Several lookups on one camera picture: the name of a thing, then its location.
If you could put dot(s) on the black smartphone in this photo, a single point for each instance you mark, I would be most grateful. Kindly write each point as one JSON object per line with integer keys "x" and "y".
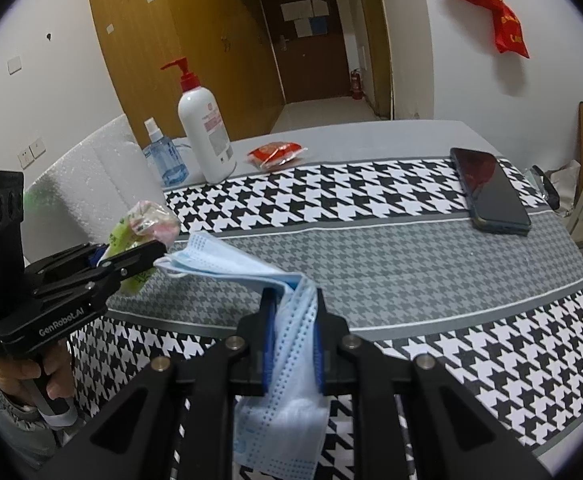
{"x": 491, "y": 190}

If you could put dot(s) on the white wall switch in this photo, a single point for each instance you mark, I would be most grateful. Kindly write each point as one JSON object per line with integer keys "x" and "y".
{"x": 14, "y": 64}
{"x": 37, "y": 149}

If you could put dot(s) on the person's left forearm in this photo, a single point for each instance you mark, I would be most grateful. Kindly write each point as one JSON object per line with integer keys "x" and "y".
{"x": 16, "y": 425}

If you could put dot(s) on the white wall socket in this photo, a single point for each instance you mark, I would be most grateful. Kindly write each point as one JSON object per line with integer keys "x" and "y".
{"x": 26, "y": 158}

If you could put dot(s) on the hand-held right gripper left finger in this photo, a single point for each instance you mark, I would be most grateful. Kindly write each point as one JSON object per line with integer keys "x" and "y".
{"x": 267, "y": 340}

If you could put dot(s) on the blue paper sheet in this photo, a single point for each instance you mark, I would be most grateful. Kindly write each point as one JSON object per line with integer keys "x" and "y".
{"x": 318, "y": 26}

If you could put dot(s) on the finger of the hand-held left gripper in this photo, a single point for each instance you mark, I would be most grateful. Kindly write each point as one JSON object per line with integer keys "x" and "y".
{"x": 136, "y": 257}
{"x": 71, "y": 257}

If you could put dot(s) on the white pump bottle red cap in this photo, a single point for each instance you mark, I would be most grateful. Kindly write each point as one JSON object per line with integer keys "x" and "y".
{"x": 206, "y": 125}

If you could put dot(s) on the white foam box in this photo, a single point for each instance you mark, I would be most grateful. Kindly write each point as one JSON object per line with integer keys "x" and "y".
{"x": 86, "y": 170}

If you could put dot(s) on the blue face mask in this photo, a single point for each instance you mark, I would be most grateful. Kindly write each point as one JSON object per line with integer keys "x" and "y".
{"x": 291, "y": 350}

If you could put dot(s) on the white paper sheet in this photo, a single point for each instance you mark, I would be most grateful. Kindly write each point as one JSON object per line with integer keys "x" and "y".
{"x": 302, "y": 28}
{"x": 296, "y": 11}
{"x": 320, "y": 7}

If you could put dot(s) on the dark brown door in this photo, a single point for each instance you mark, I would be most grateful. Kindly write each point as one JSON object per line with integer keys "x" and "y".
{"x": 316, "y": 70}

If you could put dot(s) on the light wooden side door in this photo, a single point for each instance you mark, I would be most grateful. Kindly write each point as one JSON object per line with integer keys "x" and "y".
{"x": 374, "y": 35}

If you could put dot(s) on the clear plastic bag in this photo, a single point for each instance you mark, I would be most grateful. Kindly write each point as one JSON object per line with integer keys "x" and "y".
{"x": 141, "y": 220}

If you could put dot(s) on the clear blue spray bottle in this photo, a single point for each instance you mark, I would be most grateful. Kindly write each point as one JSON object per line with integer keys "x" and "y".
{"x": 167, "y": 160}

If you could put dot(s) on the red snack packet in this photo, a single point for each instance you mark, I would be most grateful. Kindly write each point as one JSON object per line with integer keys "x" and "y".
{"x": 274, "y": 152}

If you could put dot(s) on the red fire extinguisher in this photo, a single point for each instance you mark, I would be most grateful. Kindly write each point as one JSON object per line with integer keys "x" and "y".
{"x": 357, "y": 85}

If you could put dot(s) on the wooden wardrobe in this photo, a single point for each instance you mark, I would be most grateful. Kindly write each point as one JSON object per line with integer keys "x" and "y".
{"x": 146, "y": 35}

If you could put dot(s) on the red banner cloth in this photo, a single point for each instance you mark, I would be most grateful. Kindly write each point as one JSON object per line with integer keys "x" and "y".
{"x": 501, "y": 5}

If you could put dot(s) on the person's left hand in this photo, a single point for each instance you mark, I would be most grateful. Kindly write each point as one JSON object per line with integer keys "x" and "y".
{"x": 18, "y": 375}

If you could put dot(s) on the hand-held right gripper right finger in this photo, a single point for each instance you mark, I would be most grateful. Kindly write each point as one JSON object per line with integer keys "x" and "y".
{"x": 320, "y": 360}

